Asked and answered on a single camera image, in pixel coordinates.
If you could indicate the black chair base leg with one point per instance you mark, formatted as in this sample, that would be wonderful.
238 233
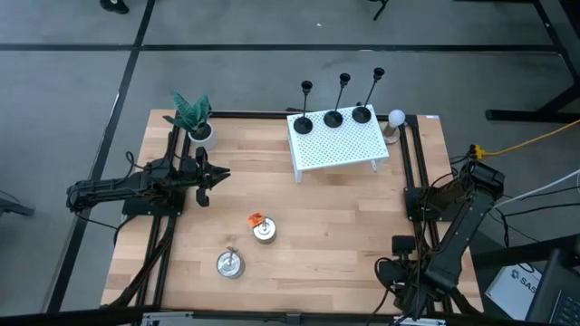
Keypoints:
13 207

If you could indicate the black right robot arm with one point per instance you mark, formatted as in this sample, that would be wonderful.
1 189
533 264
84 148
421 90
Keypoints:
462 231

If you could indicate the plain silver tin candle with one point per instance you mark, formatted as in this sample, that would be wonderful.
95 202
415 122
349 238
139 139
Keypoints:
230 266

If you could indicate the white cardboard box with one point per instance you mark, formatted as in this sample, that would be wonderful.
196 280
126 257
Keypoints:
512 290

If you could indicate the white perforated shelf riser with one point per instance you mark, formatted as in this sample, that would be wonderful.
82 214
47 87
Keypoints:
340 145

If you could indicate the black aluminium frame rails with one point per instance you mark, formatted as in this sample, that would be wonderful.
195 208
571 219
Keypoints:
409 149
174 145

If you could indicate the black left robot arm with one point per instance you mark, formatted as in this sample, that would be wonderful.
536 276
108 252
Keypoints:
109 188

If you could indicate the silver mounting bracket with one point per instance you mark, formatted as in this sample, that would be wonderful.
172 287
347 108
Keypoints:
167 319
419 321

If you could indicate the white bulb lamp wooden base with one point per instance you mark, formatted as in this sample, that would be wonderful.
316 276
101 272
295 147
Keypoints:
397 117

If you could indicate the silver tin candle orange tag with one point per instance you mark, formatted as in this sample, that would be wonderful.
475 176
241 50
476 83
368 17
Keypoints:
265 231

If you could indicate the black desk frame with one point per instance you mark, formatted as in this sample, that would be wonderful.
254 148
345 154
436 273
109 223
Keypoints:
530 115

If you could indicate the black candlestick holder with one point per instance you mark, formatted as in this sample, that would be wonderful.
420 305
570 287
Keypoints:
361 114
333 119
302 125

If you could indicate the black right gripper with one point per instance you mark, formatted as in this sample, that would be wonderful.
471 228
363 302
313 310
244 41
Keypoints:
414 280

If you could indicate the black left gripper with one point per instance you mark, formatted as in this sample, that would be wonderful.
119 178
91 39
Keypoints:
195 174

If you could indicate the black aluminium frame rail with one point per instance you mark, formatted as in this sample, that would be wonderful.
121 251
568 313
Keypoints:
249 315
249 114

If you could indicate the black desk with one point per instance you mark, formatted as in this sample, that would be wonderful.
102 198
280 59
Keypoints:
521 251

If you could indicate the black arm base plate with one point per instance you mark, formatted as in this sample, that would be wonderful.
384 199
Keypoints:
154 208
412 204

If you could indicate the green plant in white pot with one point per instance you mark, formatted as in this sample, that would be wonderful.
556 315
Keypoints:
195 117

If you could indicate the person's black shoe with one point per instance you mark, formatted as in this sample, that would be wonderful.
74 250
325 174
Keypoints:
113 5

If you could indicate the dark laptop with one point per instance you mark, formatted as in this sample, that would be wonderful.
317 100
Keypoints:
555 290

